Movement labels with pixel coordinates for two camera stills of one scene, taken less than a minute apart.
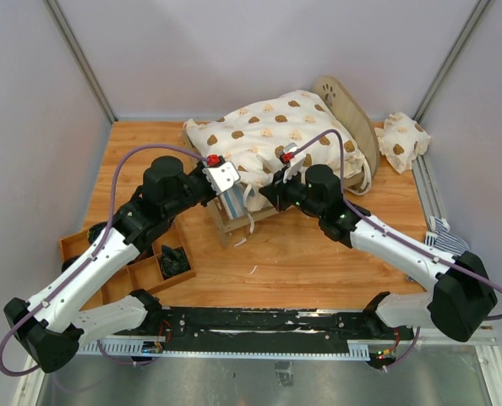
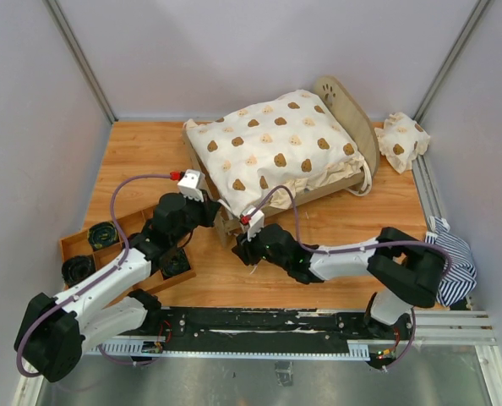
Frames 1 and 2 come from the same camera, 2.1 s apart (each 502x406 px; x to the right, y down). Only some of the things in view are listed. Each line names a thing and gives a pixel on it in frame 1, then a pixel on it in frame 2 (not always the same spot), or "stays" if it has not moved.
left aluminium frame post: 79,55 stays
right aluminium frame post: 457,48 stays
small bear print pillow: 401,139 stays
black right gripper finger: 276,194 to 248,251
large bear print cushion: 245,145 stays
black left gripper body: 198,189 to 197,212
